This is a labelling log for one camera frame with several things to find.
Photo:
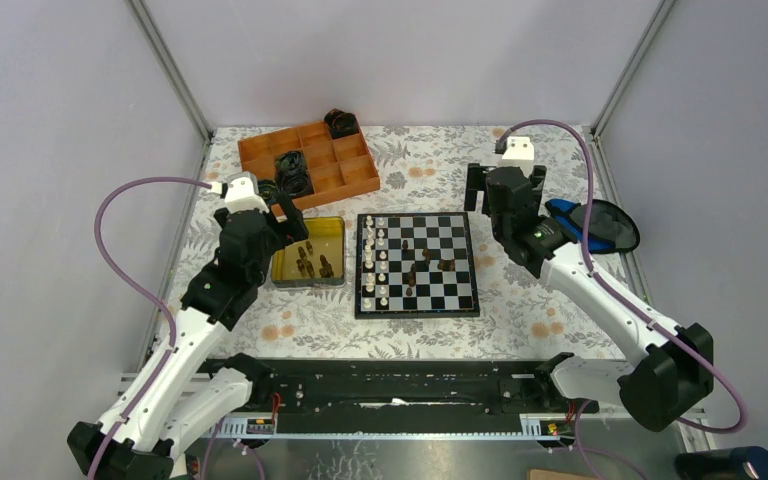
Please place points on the black white chess board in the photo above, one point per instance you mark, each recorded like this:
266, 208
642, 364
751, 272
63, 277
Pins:
437, 294

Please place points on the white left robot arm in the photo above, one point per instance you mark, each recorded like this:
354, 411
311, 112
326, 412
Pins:
151, 425

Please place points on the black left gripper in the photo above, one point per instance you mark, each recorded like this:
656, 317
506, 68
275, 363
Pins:
291, 230

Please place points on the dark cylinder bottom right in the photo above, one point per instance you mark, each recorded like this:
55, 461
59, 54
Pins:
740, 463

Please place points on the black roll at tray corner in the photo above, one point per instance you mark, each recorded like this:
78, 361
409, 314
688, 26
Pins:
341, 124

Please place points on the black roll in tray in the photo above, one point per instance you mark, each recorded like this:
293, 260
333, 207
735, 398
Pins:
292, 174

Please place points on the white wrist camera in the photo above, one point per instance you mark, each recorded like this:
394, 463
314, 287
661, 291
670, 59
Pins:
241, 193
518, 152

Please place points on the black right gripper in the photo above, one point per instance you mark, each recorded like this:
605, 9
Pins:
476, 183

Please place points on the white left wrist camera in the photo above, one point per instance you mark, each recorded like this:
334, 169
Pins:
241, 193

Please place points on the brown chess piece in tin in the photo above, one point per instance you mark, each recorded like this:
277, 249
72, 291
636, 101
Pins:
303, 262
326, 269

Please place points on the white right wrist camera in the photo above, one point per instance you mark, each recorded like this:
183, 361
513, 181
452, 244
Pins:
518, 152

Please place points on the gold metal tin tray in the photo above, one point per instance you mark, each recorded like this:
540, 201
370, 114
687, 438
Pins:
326, 237

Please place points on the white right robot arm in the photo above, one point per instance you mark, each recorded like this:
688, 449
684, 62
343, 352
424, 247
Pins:
664, 370

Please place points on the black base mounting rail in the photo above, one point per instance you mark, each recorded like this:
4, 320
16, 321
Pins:
403, 397

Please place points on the floral patterned table mat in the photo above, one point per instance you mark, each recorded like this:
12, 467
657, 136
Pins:
422, 170

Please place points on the row of white chess pieces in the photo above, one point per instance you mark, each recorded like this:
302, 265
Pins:
374, 265

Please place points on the orange compartment organizer tray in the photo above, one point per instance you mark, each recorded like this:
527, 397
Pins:
308, 166

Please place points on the blue black cloth pouch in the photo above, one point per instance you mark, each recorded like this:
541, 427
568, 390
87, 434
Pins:
611, 229

